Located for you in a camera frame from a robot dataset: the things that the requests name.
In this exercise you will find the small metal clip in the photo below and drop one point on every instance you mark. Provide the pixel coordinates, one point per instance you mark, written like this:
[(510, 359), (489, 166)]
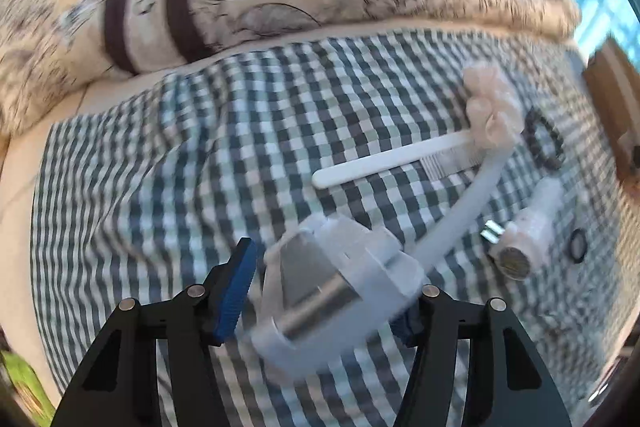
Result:
[(492, 232)]

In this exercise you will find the green yellow object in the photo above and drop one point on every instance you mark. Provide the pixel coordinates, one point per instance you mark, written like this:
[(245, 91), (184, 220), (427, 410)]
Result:
[(22, 387)]

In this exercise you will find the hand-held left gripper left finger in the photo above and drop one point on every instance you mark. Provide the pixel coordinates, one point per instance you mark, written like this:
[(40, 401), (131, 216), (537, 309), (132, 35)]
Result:
[(237, 287)]

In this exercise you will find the white cylindrical flashlight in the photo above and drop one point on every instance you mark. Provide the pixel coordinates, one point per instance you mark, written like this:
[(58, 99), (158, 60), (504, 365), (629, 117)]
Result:
[(537, 217)]

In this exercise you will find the white toothbrush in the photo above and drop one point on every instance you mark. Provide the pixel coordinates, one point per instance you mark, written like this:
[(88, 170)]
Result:
[(360, 167)]

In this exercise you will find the black scrunchie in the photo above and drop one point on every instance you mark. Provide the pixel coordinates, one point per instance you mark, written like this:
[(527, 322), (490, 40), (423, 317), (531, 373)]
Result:
[(530, 139)]

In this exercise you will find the white holder with metal cylinder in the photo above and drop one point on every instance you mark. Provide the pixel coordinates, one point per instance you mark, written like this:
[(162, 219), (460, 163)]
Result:
[(370, 257)]

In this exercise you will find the green white checked cloth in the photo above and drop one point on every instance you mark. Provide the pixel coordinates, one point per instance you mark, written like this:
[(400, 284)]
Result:
[(150, 187)]

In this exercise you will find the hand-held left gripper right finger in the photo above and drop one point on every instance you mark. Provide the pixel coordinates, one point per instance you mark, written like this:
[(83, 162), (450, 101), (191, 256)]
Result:
[(435, 322)]

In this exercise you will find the white curved plastic band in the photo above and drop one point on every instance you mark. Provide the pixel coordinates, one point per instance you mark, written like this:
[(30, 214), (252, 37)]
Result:
[(470, 207)]

